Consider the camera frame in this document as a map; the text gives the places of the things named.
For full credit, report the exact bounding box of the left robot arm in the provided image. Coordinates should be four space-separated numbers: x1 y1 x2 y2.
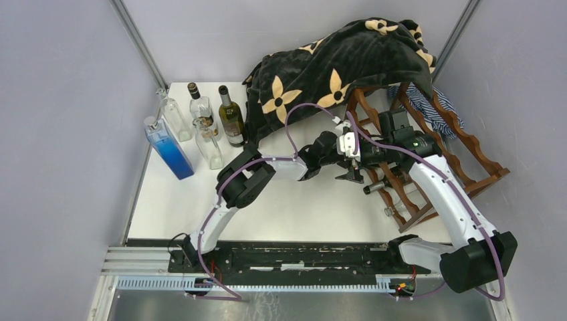
168 131 348 273

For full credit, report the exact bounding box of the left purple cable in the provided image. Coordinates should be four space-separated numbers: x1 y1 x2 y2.
183 103 342 302

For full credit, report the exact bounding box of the tall clear glass bottle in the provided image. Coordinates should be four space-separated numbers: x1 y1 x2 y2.
156 88 193 142

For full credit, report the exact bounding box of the white slotted cable duct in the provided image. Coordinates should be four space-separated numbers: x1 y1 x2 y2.
116 276 394 294

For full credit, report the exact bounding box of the black floral blanket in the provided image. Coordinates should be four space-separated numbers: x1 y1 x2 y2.
243 17 437 145

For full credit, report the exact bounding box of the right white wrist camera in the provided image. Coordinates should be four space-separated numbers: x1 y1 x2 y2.
336 132 360 161

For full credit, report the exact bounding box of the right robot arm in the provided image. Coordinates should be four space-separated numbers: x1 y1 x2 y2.
338 112 518 302

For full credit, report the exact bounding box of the blue liquid square bottle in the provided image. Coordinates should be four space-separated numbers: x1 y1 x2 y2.
144 116 195 180

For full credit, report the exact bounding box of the wooden wine rack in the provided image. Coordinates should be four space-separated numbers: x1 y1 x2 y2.
347 82 510 233

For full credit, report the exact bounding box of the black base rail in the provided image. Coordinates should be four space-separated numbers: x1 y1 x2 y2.
125 239 444 288

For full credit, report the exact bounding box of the clear bottle black cap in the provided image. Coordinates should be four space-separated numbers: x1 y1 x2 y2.
187 82 220 140

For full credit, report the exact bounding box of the blue striped cloth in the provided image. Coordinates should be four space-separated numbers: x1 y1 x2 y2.
406 84 457 139

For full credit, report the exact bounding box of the green wine bottle back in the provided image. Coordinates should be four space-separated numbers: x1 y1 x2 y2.
219 85 246 147

